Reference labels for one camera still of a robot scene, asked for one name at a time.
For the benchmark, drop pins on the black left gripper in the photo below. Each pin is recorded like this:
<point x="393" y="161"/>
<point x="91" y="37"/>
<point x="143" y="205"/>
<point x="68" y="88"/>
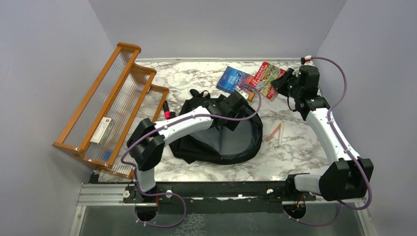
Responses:
<point x="231" y="124"/>

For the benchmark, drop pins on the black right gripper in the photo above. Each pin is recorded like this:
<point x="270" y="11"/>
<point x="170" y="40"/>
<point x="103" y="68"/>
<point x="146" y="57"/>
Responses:
<point x="280" y="83"/>

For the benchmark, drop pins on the red treehouse book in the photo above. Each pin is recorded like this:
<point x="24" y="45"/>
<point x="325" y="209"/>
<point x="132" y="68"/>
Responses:
<point x="262" y="79"/>

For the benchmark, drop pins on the blue Jane Eyre book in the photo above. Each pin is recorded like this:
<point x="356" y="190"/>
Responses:
<point x="231" y="80"/>

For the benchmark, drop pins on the black student backpack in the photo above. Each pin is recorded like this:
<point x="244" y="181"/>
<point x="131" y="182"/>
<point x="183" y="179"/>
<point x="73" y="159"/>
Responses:
<point x="233" y="143"/>

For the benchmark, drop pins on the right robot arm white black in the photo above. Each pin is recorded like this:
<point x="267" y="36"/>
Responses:
<point x="348" y="175"/>

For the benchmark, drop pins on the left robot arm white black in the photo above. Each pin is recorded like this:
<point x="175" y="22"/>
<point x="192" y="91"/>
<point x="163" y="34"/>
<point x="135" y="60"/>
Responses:
<point x="145" y="146"/>

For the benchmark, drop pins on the white pencil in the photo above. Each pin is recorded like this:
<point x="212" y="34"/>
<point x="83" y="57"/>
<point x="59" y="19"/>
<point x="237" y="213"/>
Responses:
<point x="280" y="135"/>

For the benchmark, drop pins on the orange pencil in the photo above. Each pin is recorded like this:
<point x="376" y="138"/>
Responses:
<point x="274" y="132"/>

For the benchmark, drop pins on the pink black marker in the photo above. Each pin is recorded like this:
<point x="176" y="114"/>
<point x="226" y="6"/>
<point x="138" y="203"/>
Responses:
<point x="167" y="113"/>

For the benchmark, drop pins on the orange wooden rack shelf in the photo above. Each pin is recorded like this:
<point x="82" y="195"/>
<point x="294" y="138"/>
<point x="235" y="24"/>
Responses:
<point x="123" y="91"/>

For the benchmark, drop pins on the white red small box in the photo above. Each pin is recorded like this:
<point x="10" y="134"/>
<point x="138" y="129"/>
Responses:
<point x="102" y="131"/>

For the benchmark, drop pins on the blue eraser in rack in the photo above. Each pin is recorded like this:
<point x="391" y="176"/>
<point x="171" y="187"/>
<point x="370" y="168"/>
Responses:
<point x="106" y="155"/>

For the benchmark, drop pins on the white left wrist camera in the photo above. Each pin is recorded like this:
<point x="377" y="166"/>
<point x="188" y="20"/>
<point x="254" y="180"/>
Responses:
<point x="243" y="93"/>

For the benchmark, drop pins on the black metal base rail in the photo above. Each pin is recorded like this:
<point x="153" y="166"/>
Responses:
<point x="215" y="197"/>

